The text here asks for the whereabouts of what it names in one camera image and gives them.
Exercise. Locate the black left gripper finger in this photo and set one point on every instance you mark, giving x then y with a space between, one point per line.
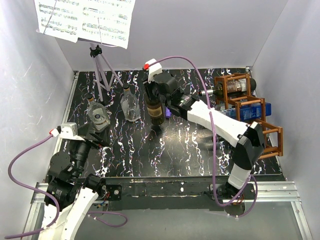
101 138
85 131

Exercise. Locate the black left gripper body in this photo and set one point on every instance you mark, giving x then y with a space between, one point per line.
80 149

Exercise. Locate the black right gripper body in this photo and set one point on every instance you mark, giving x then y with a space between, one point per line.
161 98

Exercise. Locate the clear glass bottle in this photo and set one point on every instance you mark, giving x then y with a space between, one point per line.
97 114

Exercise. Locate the dark bottle brown label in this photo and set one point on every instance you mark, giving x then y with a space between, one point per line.
154 107

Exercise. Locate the clear plastic bottle blue label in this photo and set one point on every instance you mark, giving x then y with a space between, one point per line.
130 104

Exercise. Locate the blue box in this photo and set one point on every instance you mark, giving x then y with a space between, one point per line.
247 112

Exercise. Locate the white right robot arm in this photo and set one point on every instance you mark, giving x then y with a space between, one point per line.
247 140

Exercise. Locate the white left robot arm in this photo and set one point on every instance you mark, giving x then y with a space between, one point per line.
74 196

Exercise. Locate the brown wooden wine rack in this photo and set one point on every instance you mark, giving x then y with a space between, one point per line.
234 98

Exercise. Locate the purple toy microphone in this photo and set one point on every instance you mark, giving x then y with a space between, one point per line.
167 113

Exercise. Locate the lilac music stand tripod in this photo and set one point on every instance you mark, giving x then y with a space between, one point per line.
96 54

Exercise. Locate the white sheet music pages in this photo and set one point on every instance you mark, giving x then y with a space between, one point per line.
106 22

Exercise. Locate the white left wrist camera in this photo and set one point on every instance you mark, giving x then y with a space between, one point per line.
69 131

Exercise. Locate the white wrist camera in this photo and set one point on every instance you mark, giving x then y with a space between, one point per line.
69 131
153 68

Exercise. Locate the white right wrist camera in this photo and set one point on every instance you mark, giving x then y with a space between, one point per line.
153 68

